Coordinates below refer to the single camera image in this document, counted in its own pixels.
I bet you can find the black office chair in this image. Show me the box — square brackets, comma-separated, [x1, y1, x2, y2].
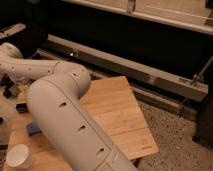
[0, 22, 49, 99]

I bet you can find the metal floor rail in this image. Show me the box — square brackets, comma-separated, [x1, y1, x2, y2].
[39, 35, 209, 120]

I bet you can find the white ceramic cup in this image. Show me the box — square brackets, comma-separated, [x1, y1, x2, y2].
[6, 144, 32, 169]

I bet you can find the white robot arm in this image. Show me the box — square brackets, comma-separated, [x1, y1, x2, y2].
[0, 43, 138, 171]

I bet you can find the black eraser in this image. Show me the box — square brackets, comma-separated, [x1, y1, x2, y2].
[16, 103, 28, 113]

